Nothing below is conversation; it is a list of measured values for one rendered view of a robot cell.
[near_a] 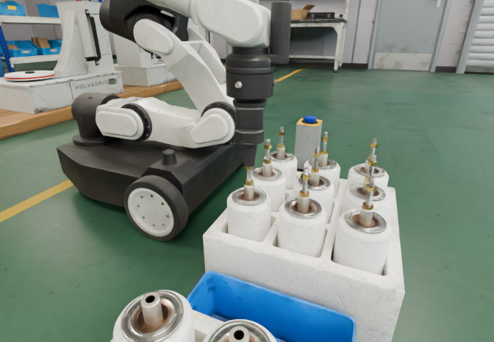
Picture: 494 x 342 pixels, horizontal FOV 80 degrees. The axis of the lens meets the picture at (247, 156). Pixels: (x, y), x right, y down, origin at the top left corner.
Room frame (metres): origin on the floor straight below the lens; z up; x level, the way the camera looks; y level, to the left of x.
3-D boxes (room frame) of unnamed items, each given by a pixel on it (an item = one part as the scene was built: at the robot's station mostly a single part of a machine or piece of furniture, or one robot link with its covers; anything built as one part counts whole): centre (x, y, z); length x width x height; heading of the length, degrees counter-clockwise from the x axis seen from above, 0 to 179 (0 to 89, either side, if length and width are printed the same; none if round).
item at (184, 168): (1.08, 0.40, 0.19); 0.64 x 0.52 x 0.33; 68
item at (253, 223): (0.55, 0.00, 0.16); 0.10 x 0.10 x 0.18
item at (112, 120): (1.09, 0.42, 0.28); 0.21 x 0.20 x 0.13; 68
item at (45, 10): (5.38, 3.12, 0.90); 0.50 x 0.38 x 0.21; 66
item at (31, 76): (2.18, 1.56, 0.29); 0.30 x 0.30 x 0.06
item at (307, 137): (0.91, -0.20, 0.16); 0.07 x 0.07 x 0.31; 67
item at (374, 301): (0.61, -0.16, 0.09); 0.39 x 0.39 x 0.18; 67
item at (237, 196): (0.55, 0.00, 0.25); 0.08 x 0.08 x 0.01
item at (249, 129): (0.55, 0.00, 0.45); 0.13 x 0.10 x 0.12; 179
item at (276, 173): (0.66, -0.05, 0.25); 0.08 x 0.08 x 0.01
